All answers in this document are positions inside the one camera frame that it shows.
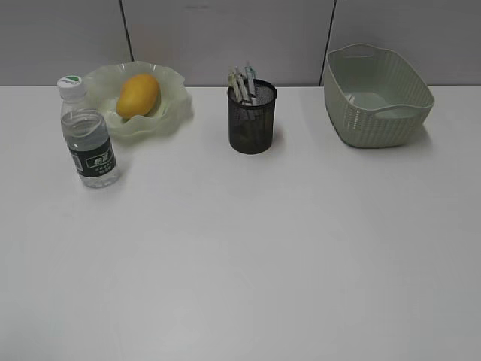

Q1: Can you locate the yellow mango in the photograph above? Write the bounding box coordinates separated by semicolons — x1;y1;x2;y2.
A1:
116;73;160;119

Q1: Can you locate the blue grey pen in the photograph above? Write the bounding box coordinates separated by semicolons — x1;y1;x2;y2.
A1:
234;67;252;105

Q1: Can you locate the black mesh pen holder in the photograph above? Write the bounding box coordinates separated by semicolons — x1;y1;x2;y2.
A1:
227;79;277;154

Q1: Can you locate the beige grip pen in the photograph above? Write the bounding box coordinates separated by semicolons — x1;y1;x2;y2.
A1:
228;71;243;103

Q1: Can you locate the clear water bottle green label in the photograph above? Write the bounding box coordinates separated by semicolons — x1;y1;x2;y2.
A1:
57;75;119;188

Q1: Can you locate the pale green wavy plate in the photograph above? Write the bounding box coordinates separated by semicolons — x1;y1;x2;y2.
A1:
83;61;193;144

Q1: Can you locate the grey grip pen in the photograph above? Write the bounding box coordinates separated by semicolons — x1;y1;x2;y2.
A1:
244;62;258;106

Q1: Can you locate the pale green plastic basket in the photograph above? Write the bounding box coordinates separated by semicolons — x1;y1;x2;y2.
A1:
323;44;434;148

